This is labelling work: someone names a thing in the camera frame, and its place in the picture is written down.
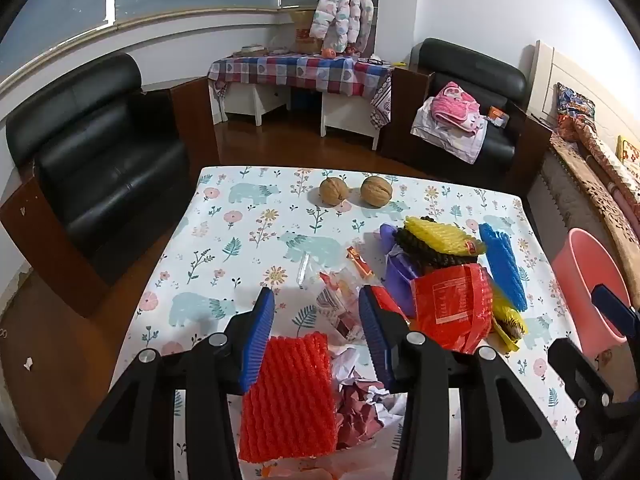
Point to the yellow floral pillow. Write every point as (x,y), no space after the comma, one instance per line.
(630,150)

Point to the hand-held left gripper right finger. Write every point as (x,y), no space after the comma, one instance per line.
(372,330)

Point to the red foam net sleeve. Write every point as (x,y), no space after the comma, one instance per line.
(285,400)

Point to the black leather sofa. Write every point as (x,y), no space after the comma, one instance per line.
(100,160)

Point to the pink folded cloth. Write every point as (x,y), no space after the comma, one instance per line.
(455,105)

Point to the small orange wrapper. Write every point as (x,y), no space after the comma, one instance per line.
(361,260)

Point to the black foam net sleeve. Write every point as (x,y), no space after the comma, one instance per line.
(435,260)

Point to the clear printed plastic wrapper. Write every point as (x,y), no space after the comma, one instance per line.
(340,300)

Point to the brown floral bed cover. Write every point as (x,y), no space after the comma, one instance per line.
(595,195)

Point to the yellow foam net sleeve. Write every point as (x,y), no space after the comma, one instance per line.
(442,237)

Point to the small orange toy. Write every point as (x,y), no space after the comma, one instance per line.
(330,53)

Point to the maroon white paper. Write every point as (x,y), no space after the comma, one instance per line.
(357,415)

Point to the yellow wrapper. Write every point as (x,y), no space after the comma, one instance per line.
(512,327)

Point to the pastel padded jacket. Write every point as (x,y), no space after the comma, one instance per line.
(340,10)

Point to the cardboard box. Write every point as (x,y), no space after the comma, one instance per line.
(302,30)

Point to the flat tray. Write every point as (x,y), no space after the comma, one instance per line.
(248,51)

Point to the blue foam net sleeve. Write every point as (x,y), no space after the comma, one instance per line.
(502,265)

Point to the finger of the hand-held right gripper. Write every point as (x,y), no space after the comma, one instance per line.
(617,312)
(575,365)

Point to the pink plastic bucket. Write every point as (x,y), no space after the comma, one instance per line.
(580,280)

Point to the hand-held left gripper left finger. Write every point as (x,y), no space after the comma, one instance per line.
(260,340)

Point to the patterned hanging cloth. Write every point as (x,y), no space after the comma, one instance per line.
(381,102)

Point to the red plastic bag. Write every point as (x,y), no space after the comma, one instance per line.
(450,310)

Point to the plaid table cloth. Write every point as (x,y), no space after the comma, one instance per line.
(300,70)

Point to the red white floral quilt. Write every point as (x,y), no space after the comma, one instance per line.
(605,155)

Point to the black leather armchair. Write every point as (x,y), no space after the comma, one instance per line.
(500,80)

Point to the brown walnut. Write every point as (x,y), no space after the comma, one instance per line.
(334,191)
(376,191)

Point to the white bed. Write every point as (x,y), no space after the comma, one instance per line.
(550,70)

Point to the colourful printed pillow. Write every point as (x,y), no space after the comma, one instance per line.
(575,107)

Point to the white desk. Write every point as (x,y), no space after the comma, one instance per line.
(345,110)

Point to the pink clothes pile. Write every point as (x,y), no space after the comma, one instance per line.
(450,140)

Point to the small orange box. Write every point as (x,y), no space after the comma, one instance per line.
(498,116)

